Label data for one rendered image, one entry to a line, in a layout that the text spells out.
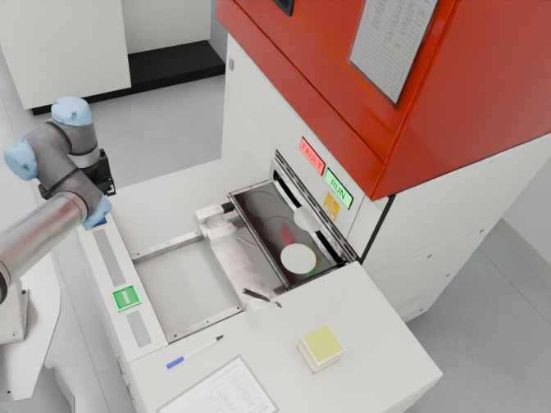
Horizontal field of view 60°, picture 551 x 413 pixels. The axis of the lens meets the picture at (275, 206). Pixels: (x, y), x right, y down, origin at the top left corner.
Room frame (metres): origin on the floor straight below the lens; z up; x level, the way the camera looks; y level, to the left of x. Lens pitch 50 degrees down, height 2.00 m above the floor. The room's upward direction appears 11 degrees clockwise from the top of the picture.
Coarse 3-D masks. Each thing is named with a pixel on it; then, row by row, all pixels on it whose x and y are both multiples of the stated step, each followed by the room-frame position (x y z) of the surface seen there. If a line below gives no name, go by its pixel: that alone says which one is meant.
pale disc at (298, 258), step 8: (288, 248) 0.79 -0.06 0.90; (296, 248) 0.80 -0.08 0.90; (304, 248) 0.80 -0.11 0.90; (288, 256) 0.76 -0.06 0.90; (296, 256) 0.77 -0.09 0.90; (304, 256) 0.78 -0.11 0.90; (312, 256) 0.78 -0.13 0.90; (288, 264) 0.74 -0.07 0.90; (296, 264) 0.75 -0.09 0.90; (304, 264) 0.75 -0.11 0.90; (312, 264) 0.76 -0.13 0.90; (296, 272) 0.72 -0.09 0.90; (304, 272) 0.72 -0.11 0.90
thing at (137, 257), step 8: (232, 224) 0.88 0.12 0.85; (240, 224) 0.90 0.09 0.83; (192, 232) 0.82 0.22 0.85; (176, 240) 0.78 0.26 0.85; (184, 240) 0.78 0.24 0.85; (192, 240) 0.80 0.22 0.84; (200, 240) 0.81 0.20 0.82; (152, 248) 0.73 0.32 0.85; (160, 248) 0.74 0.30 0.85; (168, 248) 0.75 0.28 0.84; (176, 248) 0.77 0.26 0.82; (136, 256) 0.70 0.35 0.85; (144, 256) 0.71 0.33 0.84; (152, 256) 0.72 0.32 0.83
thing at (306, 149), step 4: (304, 144) 1.00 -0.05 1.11; (300, 148) 1.01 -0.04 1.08; (304, 148) 1.00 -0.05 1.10; (308, 148) 0.98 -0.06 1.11; (304, 152) 0.99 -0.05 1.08; (308, 152) 0.98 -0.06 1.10; (312, 152) 0.97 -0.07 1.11; (308, 156) 0.98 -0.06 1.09; (312, 156) 0.97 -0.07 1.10; (316, 156) 0.95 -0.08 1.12; (312, 160) 0.96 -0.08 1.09; (316, 160) 0.95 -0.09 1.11; (320, 160) 0.94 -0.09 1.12; (312, 164) 0.96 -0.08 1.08; (316, 164) 0.95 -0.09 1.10; (320, 164) 0.94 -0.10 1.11; (316, 168) 0.94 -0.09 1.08; (320, 168) 0.93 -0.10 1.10; (320, 172) 0.93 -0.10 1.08
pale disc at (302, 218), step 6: (300, 210) 0.94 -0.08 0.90; (294, 216) 0.91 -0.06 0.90; (300, 216) 0.92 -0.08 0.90; (306, 216) 0.92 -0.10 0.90; (300, 222) 0.89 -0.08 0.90; (306, 222) 0.90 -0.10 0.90; (312, 222) 0.90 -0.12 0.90; (306, 228) 0.88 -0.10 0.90; (312, 228) 0.88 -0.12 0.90; (318, 228) 0.89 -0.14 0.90
